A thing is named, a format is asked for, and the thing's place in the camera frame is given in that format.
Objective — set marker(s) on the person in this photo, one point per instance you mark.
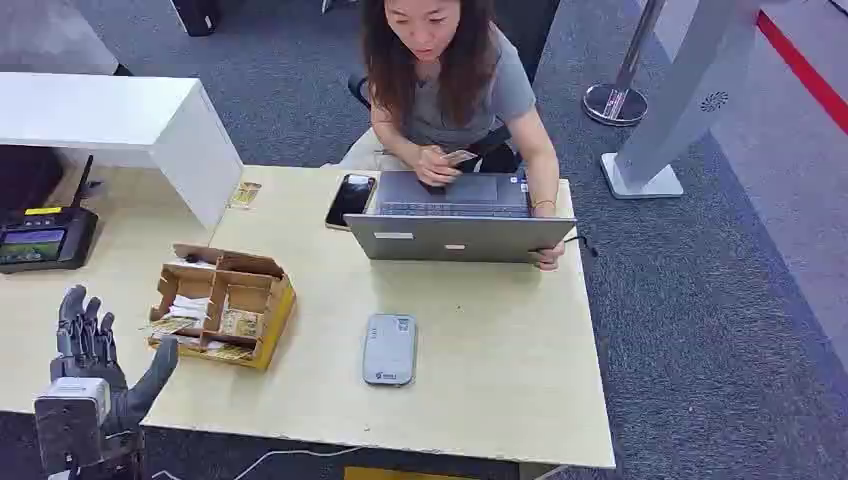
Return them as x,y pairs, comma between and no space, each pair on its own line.
464,99

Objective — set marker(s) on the gold card stack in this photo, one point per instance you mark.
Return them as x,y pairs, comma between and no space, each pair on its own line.
228,352
240,323
169,325

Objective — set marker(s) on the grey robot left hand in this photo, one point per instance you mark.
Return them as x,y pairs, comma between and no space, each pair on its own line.
93,358

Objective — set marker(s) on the white card stack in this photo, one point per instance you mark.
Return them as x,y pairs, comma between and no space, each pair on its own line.
191,308

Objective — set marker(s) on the black bin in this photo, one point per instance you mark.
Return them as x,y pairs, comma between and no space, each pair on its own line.
195,16

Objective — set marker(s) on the grey card reader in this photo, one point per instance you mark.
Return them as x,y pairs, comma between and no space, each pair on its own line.
389,351

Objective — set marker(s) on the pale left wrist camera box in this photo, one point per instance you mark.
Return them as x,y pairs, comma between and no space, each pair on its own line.
69,424

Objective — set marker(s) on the grey laptop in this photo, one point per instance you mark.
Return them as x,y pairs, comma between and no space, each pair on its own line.
457,235

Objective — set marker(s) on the white desk shelf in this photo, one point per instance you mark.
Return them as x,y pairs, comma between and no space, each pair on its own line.
119,112

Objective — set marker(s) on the black smartphone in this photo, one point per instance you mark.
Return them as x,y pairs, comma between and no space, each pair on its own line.
350,200

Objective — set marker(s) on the chrome stanchion post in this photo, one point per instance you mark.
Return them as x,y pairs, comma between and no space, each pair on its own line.
615,104

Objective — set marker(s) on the person's right hand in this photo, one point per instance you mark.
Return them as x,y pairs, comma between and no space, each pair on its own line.
432,167

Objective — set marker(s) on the white kiosk stand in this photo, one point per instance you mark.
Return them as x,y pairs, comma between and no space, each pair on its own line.
682,93

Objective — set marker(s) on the grey cabinet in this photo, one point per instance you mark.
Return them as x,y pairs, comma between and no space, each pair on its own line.
46,33

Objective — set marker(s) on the wooden card box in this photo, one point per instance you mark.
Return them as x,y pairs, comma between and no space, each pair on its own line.
252,272

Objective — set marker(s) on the person's left hand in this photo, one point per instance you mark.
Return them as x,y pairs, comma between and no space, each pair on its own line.
551,257

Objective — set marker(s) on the yellow board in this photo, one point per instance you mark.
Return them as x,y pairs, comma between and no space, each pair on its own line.
397,474

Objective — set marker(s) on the black desk terminal with screen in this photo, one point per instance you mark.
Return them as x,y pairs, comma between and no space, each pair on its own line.
46,238

